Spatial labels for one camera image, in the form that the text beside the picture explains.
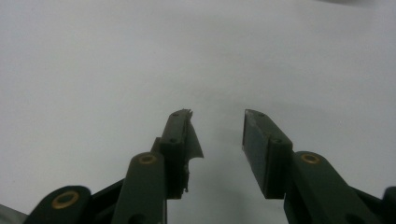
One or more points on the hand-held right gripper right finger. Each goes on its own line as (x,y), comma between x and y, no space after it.
(274,161)

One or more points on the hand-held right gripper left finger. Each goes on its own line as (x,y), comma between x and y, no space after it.
(174,149)

